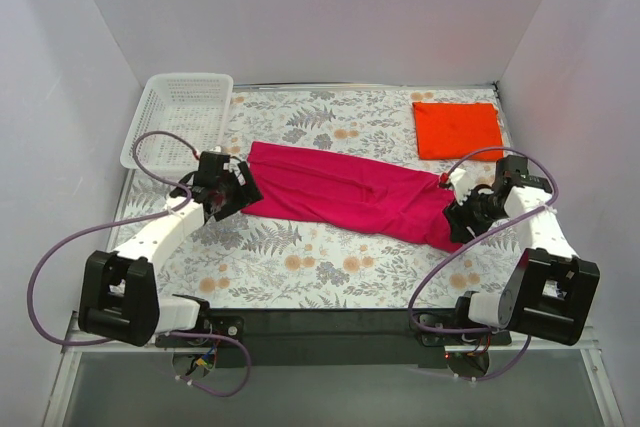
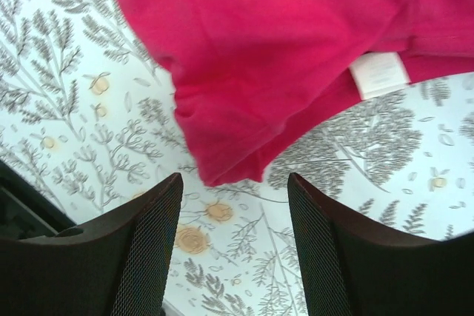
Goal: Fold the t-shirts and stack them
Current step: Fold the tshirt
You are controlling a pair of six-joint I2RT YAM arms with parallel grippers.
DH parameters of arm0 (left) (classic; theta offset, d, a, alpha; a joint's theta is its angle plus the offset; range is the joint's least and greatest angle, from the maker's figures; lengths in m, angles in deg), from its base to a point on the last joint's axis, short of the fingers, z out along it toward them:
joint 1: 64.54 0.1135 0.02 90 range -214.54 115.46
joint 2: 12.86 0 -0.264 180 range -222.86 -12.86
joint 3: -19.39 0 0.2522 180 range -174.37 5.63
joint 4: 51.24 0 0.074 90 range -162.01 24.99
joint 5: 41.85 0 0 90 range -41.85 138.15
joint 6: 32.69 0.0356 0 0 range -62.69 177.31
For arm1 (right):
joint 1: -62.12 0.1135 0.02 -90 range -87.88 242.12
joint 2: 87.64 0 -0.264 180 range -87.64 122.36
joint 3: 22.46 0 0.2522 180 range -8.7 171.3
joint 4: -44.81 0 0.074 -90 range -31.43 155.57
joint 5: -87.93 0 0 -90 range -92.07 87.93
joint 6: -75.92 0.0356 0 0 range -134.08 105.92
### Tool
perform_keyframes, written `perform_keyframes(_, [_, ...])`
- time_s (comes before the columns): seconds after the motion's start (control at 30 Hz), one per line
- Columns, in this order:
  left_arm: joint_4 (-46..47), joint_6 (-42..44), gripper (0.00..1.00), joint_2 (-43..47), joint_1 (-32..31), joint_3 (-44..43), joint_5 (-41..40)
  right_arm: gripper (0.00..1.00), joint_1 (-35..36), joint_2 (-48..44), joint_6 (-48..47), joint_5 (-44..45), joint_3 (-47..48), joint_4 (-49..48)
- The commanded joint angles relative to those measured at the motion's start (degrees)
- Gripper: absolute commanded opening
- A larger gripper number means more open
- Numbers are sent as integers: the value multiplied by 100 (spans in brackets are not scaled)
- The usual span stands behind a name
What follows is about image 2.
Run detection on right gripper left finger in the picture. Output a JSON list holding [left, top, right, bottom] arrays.
[[1, 173, 184, 315]]

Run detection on pink t shirt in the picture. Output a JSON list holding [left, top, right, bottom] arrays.
[[117, 0, 473, 186]]

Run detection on floral table mat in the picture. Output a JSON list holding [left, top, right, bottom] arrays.
[[1, 0, 473, 315]]

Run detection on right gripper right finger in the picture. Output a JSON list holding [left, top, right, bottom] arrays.
[[287, 173, 473, 315]]

